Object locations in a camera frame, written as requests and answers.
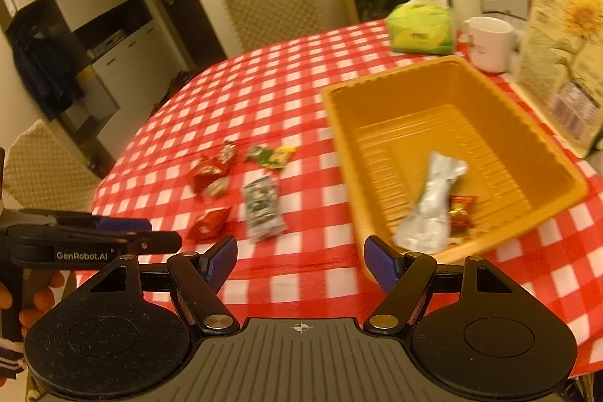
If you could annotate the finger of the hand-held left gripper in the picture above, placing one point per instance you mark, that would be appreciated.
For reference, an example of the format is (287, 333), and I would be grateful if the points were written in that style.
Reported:
(127, 225)
(160, 242)

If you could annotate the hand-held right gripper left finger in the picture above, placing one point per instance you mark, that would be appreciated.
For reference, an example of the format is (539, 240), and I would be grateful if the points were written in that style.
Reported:
(222, 263)

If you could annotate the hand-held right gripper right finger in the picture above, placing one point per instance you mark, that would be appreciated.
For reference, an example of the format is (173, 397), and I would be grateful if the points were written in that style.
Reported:
(379, 263)

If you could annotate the grey white snack packet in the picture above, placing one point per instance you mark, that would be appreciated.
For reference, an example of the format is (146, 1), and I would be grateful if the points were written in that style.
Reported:
(262, 209)

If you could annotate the small clear snack packet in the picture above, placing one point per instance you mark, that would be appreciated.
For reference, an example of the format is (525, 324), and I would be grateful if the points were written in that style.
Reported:
(217, 187)

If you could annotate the silver snack packet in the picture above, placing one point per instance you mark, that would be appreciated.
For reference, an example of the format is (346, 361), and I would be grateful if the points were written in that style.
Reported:
(433, 204)

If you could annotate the large red snack packet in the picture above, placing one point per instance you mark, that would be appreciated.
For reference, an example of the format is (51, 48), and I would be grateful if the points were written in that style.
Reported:
(206, 175)

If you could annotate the small red candy packet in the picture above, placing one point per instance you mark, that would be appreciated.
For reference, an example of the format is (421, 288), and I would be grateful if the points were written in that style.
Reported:
(462, 211)

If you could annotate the yellow green snack packet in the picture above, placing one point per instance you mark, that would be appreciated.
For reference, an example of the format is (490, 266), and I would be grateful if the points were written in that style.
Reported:
(282, 157)

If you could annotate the yellow plastic tray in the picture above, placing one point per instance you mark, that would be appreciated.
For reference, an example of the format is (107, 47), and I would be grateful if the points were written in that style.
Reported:
(471, 119)

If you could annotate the person's left hand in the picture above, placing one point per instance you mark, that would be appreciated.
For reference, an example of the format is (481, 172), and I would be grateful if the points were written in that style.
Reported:
(44, 299)

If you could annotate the beige quilted chair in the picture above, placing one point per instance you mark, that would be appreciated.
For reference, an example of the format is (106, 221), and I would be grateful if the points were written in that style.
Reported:
(273, 6)
(42, 171)

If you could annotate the dark hanging jacket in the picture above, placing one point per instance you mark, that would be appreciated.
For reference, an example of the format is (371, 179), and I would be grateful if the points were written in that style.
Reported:
(40, 67)

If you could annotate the red checked tablecloth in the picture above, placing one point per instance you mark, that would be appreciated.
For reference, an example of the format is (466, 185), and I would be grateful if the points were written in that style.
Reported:
(282, 91)

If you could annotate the green tissue pack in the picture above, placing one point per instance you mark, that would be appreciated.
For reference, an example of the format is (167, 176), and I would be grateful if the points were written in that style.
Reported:
(419, 30)

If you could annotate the white mug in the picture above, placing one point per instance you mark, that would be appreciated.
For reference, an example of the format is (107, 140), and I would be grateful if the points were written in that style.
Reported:
(490, 44)

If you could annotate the sunflower seed bag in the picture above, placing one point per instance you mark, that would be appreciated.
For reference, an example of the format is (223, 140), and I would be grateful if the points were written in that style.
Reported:
(560, 53)

